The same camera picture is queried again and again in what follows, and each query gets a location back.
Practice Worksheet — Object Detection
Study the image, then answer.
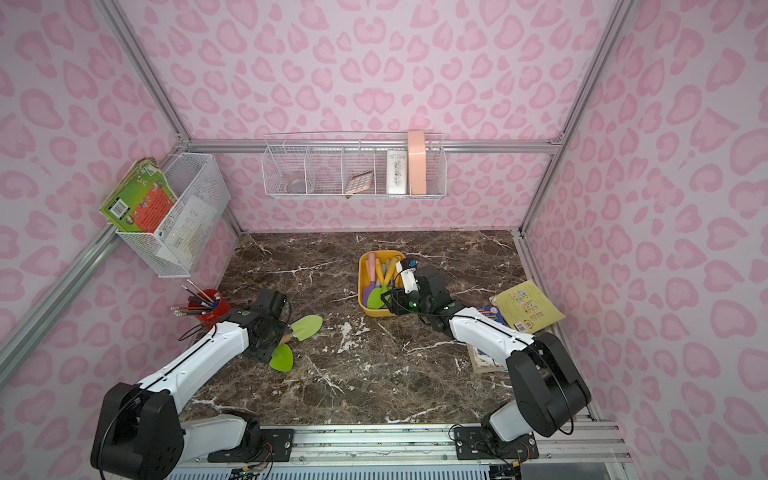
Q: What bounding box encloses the green shovel blue-tipped handle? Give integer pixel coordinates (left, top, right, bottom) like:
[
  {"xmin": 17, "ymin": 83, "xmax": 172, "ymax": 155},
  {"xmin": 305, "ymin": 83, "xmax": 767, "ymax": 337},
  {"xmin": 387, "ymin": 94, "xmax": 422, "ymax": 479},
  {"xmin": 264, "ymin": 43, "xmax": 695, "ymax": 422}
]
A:
[{"xmin": 368, "ymin": 259, "xmax": 397, "ymax": 310}]

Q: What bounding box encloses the purple shovel pink handle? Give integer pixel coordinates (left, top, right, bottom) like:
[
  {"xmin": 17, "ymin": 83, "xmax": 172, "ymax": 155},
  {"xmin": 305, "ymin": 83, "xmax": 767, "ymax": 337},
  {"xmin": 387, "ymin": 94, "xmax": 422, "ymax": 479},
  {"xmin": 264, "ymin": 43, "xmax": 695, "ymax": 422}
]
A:
[{"xmin": 362, "ymin": 252, "xmax": 377, "ymax": 307}]

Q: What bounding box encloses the green shovel yellow handle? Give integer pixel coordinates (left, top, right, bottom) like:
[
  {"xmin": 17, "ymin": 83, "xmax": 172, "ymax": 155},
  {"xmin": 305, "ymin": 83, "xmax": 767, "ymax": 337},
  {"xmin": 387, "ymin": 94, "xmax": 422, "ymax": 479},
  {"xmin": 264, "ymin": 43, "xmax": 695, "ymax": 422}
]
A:
[{"xmin": 382, "ymin": 257, "xmax": 397, "ymax": 286}]

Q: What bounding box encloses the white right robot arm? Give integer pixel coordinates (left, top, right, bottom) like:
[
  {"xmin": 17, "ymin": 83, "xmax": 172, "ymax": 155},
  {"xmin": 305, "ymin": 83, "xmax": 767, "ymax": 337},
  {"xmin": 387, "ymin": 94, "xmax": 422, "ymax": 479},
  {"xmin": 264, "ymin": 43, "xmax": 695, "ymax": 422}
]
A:
[{"xmin": 382, "ymin": 263, "xmax": 592, "ymax": 442}]

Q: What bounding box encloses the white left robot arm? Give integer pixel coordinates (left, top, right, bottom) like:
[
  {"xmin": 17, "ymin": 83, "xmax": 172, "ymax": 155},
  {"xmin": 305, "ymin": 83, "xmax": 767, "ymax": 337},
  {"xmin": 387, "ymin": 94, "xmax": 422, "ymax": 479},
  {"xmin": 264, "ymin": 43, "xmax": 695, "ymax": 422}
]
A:
[{"xmin": 90, "ymin": 289, "xmax": 288, "ymax": 479}]

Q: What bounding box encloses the orange storage box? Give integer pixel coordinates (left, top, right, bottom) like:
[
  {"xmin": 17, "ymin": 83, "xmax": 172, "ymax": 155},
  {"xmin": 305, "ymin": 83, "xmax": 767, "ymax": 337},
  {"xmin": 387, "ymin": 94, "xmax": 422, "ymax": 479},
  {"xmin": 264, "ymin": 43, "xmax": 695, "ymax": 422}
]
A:
[{"xmin": 357, "ymin": 250, "xmax": 405, "ymax": 317}]

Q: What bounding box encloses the white box on shelf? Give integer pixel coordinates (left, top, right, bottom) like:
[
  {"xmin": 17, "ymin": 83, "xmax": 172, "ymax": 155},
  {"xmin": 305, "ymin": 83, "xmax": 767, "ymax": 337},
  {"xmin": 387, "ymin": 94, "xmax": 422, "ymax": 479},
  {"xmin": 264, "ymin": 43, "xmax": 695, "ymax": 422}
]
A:
[{"xmin": 386, "ymin": 150, "xmax": 408, "ymax": 195}]

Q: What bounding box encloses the pink box on shelf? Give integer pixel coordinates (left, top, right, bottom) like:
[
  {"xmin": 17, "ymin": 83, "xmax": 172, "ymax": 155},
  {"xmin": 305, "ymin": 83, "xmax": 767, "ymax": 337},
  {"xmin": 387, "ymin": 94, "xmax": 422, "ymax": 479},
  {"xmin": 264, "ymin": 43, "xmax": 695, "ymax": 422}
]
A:
[{"xmin": 407, "ymin": 130, "xmax": 427, "ymax": 196}]

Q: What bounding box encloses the red pen cup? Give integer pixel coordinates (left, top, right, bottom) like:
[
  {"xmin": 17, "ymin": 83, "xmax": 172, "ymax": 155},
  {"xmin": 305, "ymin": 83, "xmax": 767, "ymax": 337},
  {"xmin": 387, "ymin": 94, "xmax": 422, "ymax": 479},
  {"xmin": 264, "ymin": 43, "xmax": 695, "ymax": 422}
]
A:
[{"xmin": 186, "ymin": 289, "xmax": 232, "ymax": 326}]

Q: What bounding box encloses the blue comic book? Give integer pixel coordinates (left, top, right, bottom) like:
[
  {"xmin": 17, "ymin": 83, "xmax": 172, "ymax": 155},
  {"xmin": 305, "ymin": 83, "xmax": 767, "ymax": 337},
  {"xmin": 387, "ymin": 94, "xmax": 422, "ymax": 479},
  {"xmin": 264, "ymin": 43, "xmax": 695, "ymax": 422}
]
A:
[{"xmin": 467, "ymin": 306, "xmax": 509, "ymax": 374}]

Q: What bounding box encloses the yellow-green paper booklet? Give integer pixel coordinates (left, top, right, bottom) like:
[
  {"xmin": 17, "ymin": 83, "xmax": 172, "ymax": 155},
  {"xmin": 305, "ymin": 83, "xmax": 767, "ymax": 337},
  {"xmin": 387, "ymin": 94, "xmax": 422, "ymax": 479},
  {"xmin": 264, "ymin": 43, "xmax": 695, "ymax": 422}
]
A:
[{"xmin": 490, "ymin": 280, "xmax": 565, "ymax": 334}]

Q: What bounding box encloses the white paper in basket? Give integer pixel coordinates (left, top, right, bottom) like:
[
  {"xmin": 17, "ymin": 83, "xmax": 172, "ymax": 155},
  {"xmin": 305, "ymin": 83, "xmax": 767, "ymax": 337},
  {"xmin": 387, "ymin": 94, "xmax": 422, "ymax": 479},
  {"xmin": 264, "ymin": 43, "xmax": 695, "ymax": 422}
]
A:
[{"xmin": 156, "ymin": 195, "xmax": 217, "ymax": 270}]

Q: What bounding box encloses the small calculator on shelf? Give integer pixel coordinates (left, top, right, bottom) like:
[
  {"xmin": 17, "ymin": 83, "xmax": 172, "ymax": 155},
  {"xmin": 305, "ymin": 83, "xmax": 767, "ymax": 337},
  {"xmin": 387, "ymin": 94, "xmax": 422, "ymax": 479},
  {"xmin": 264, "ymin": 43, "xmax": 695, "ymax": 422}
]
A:
[{"xmin": 344, "ymin": 170, "xmax": 375, "ymax": 196}]

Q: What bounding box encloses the green red book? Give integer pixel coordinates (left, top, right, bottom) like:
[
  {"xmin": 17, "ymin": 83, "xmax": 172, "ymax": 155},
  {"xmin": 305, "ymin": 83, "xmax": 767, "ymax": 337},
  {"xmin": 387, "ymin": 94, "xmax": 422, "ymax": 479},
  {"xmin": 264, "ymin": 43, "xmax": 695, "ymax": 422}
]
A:
[{"xmin": 100, "ymin": 157, "xmax": 177, "ymax": 233}]

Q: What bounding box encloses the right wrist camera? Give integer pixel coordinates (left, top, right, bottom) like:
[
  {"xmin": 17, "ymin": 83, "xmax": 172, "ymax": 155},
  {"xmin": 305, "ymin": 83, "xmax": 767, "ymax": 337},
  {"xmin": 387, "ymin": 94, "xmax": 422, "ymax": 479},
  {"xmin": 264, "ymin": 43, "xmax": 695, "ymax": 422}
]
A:
[{"xmin": 396, "ymin": 258, "xmax": 418, "ymax": 294}]

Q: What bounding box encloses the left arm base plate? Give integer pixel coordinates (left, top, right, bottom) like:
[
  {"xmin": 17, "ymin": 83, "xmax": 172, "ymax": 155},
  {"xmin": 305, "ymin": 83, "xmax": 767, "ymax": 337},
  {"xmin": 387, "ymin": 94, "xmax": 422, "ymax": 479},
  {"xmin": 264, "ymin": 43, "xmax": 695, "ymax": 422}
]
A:
[{"xmin": 207, "ymin": 427, "xmax": 295, "ymax": 464}]

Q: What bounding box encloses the white wire wall shelf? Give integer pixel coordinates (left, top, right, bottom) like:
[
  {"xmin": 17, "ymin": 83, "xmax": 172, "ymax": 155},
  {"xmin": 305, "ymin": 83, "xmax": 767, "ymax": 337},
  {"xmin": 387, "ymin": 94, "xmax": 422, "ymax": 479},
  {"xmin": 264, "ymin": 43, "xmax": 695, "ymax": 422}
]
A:
[{"xmin": 261, "ymin": 131, "xmax": 447, "ymax": 199}]

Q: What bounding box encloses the white mesh wall basket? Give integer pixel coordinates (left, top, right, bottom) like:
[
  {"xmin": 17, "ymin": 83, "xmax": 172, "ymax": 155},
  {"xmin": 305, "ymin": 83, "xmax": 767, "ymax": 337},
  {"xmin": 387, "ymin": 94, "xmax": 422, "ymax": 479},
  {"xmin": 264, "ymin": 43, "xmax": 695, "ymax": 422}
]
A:
[{"xmin": 117, "ymin": 153, "xmax": 231, "ymax": 278}]

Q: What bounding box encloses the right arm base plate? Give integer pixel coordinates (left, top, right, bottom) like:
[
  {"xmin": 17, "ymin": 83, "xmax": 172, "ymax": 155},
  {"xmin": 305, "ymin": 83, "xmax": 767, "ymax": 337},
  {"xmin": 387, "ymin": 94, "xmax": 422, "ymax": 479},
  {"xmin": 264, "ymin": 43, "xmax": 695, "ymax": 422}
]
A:
[{"xmin": 448, "ymin": 424, "xmax": 539, "ymax": 463}]

